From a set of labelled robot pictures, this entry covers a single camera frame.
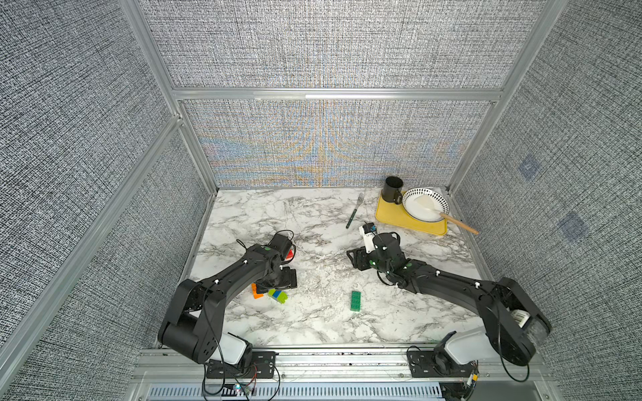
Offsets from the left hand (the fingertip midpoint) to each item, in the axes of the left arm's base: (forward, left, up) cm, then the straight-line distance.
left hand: (287, 284), depth 86 cm
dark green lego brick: (-6, -24, -2) cm, 24 cm away
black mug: (+40, -45, +3) cm, 61 cm away
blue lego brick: (-3, +3, -1) cm, 4 cm away
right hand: (+10, -23, +8) cm, 27 cm away
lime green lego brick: (-4, +1, -1) cm, 4 cm away
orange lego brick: (-3, +11, -3) cm, 11 cm away
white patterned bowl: (+32, -57, -4) cm, 65 cm away
